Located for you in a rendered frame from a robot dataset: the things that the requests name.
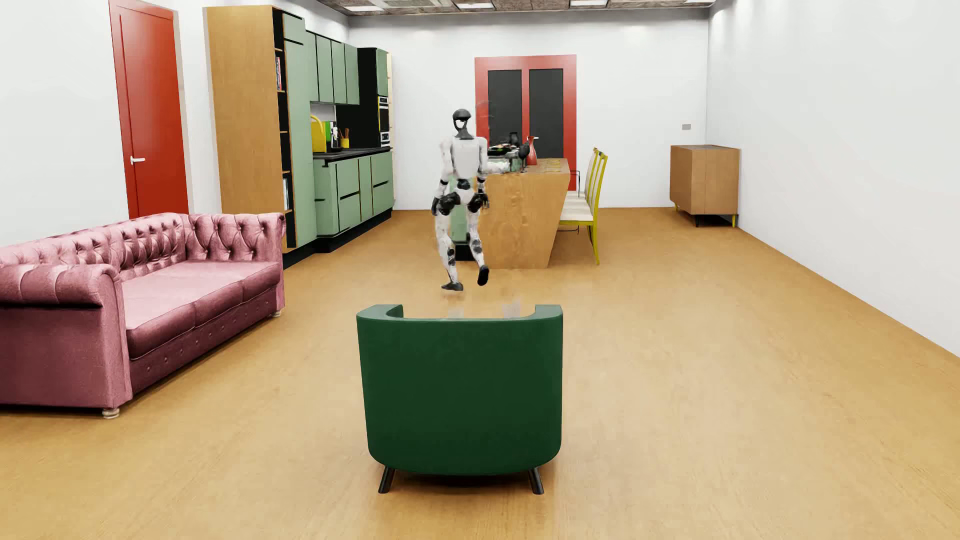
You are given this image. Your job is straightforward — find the red double door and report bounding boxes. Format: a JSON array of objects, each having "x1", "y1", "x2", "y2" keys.
[{"x1": 474, "y1": 54, "x2": 579, "y2": 192}]

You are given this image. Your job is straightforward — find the green kitchen cabinets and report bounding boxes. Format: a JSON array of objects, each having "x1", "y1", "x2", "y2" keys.
[
  {"x1": 312, "y1": 149, "x2": 396, "y2": 239},
  {"x1": 305, "y1": 30, "x2": 360, "y2": 105}
]

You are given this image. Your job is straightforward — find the green upper kitchen cabinets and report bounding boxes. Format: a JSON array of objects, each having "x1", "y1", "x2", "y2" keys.
[{"x1": 305, "y1": 30, "x2": 360, "y2": 105}]

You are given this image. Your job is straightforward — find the red single door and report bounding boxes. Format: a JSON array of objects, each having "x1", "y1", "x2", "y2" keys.
[{"x1": 108, "y1": 0, "x2": 190, "y2": 220}]

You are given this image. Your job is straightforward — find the white left robot leg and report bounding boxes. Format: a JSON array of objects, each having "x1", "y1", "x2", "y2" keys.
[{"x1": 465, "y1": 187, "x2": 491, "y2": 287}]

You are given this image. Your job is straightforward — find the white right robot leg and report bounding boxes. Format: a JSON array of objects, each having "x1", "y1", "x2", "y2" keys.
[{"x1": 441, "y1": 187, "x2": 466, "y2": 292}]

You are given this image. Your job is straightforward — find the black oven tower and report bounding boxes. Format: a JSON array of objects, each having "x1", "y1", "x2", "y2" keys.
[{"x1": 357, "y1": 47, "x2": 393, "y2": 150}]

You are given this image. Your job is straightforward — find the wooden kitchen island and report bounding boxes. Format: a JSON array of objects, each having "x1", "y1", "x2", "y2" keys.
[{"x1": 453, "y1": 158, "x2": 572, "y2": 270}]

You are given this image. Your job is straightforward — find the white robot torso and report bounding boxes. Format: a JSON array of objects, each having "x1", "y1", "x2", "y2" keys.
[{"x1": 450, "y1": 135, "x2": 483, "y2": 191}]

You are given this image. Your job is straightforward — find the white robot leg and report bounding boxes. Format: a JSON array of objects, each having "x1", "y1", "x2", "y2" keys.
[
  {"x1": 465, "y1": 187, "x2": 491, "y2": 287},
  {"x1": 441, "y1": 187, "x2": 466, "y2": 292}
]

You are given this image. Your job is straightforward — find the green lower kitchen cabinets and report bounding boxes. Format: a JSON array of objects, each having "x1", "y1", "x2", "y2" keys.
[{"x1": 312, "y1": 149, "x2": 396, "y2": 239}]

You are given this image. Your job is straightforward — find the tall wooden shelf cabinet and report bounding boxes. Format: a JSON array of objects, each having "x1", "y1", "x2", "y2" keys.
[{"x1": 205, "y1": 5, "x2": 318, "y2": 252}]

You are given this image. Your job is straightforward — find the wooden sideboard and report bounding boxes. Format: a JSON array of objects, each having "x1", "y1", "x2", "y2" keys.
[{"x1": 669, "y1": 144, "x2": 741, "y2": 228}]

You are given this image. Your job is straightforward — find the pink tufted sofa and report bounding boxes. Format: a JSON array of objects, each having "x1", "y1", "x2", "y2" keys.
[{"x1": 0, "y1": 212, "x2": 287, "y2": 420}]

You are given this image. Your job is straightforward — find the yellow dining chair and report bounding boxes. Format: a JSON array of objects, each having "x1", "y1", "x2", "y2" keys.
[
  {"x1": 565, "y1": 147, "x2": 601, "y2": 202},
  {"x1": 558, "y1": 151, "x2": 609, "y2": 266}
]

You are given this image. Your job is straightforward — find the dark green armchair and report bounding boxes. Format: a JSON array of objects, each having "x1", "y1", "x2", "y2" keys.
[{"x1": 356, "y1": 303, "x2": 564, "y2": 496}]

